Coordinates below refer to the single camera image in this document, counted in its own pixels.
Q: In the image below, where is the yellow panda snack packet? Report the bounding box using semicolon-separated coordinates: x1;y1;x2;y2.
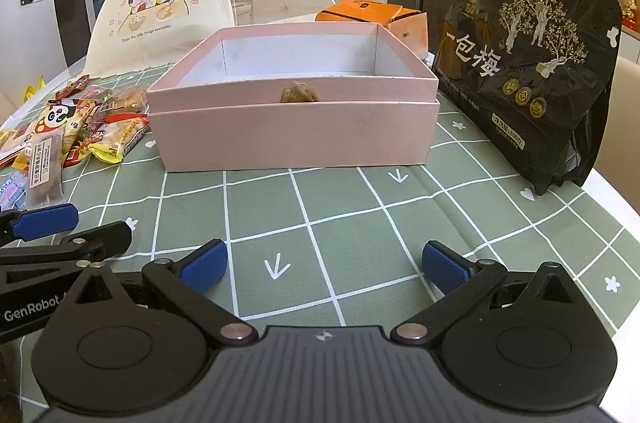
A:
12;100;96;171

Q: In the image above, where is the orange cardboard box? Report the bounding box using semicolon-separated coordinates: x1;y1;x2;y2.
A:
315;0;429;60

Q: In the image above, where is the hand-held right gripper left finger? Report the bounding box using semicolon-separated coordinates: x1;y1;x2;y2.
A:
62;239;258;348

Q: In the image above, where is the mesh food cover cartoon print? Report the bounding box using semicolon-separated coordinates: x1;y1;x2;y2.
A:
82;0;337;79

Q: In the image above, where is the black printed plum bag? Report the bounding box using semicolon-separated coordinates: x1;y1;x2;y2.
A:
432;0;623;196

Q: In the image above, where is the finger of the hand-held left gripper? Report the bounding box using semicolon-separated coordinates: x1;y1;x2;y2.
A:
0;221;133;268
0;204;79;249

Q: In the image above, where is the red gold figurine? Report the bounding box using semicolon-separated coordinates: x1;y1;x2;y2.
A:
620;0;640;29

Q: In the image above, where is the beige chair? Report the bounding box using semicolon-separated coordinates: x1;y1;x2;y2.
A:
595;53;640;184

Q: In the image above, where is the pile of mixed snack packets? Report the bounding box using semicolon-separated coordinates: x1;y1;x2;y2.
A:
0;73;152;211

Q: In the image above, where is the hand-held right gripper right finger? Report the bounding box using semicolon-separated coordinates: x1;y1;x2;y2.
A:
390;240;583;348

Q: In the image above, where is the pink cardboard box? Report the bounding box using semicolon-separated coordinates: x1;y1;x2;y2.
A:
146;22;441;172

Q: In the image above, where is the green checked tablecloth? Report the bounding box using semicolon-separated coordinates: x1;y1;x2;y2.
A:
0;53;640;423

